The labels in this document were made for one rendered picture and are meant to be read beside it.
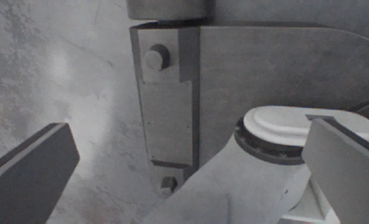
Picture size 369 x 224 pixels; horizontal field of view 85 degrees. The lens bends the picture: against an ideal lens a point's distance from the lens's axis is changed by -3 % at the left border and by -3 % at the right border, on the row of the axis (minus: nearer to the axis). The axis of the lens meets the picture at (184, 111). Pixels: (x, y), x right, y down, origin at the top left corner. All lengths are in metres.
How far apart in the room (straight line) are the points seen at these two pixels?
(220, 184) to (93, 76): 0.61
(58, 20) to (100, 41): 0.15
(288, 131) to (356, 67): 0.22
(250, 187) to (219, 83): 0.25
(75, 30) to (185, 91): 0.46
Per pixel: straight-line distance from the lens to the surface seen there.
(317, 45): 0.48
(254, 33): 0.45
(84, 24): 0.76
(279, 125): 0.35
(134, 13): 0.47
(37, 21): 0.88
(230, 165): 0.33
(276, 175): 0.33
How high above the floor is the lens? 0.61
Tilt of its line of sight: 59 degrees down
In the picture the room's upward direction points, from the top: 156 degrees counter-clockwise
